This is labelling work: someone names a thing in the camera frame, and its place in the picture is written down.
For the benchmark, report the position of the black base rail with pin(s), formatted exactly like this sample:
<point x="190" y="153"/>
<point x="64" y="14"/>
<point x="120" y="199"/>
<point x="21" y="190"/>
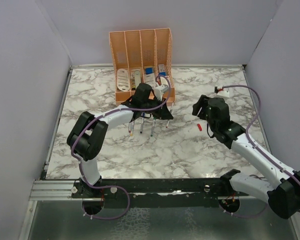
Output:
<point x="138" y="193"/>

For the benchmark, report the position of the blue pen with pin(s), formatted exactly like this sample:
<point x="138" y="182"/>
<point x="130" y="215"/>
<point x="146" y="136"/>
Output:
<point x="142" y="125"/>

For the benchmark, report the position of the orange desk organizer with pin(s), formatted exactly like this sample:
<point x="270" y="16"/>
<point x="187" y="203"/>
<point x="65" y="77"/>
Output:
<point x="136" y="49"/>

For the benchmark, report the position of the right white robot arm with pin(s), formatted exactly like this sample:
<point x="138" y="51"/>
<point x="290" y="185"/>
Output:
<point x="281" y="187"/>

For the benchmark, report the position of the white blue box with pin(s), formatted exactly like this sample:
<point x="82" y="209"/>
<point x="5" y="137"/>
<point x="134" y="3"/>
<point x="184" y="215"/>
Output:
<point x="149" y="76"/>

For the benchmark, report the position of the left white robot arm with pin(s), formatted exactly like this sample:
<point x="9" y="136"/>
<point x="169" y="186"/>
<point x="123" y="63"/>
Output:
<point x="88" y="134"/>

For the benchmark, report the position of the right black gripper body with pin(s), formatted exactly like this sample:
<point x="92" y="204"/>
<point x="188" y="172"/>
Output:
<point x="204" y="112"/>

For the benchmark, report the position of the red pen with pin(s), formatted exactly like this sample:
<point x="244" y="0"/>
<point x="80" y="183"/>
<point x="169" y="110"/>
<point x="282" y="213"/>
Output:
<point x="171" y="111"/>

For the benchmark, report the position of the red pen cap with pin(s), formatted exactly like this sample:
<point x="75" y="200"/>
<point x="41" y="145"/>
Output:
<point x="199" y="127"/>

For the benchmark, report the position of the white red box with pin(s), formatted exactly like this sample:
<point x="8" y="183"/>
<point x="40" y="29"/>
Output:
<point x="165" y="77"/>

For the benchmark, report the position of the green pen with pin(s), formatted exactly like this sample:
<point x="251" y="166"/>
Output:
<point x="153" y="127"/>

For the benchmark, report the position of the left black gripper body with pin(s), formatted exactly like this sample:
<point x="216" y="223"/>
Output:
<point x="149" y="104"/>

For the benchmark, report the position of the yellow pen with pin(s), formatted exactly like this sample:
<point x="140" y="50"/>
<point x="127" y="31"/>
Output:
<point x="132" y="125"/>

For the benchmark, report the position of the white oval package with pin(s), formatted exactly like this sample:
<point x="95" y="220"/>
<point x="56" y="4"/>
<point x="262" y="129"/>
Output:
<point x="122" y="80"/>

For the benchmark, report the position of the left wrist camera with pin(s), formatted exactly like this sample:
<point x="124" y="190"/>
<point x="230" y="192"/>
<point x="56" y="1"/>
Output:
<point x="160" y="90"/>

